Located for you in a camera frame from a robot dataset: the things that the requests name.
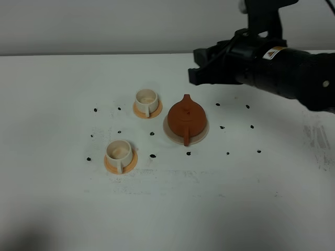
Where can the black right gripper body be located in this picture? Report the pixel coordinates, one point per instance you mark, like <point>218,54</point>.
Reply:
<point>219,64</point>

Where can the brown clay teapot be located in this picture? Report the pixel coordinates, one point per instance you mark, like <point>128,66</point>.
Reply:
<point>187,118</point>

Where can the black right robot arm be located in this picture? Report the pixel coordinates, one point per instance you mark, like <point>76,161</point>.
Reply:
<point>293,74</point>

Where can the beige round teapot coaster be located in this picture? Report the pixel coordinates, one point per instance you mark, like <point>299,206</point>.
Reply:
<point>180,140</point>

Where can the white far teacup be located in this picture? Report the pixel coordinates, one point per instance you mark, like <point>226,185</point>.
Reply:
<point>146,102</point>

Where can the white teacup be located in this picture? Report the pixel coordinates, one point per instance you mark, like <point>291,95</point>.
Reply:
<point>146,102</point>
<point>118,155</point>

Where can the orange far saucer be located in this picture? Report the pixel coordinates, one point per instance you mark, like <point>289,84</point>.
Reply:
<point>152,115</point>

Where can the orange saucer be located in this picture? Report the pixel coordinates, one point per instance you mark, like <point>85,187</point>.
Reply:
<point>152,115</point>
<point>126,169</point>

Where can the white near teacup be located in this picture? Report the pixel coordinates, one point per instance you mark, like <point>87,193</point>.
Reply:
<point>118,155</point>

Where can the orange near saucer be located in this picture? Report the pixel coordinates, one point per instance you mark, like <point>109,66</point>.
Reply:
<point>126,169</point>

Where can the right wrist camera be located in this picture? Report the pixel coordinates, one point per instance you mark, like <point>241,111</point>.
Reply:
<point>242,7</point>

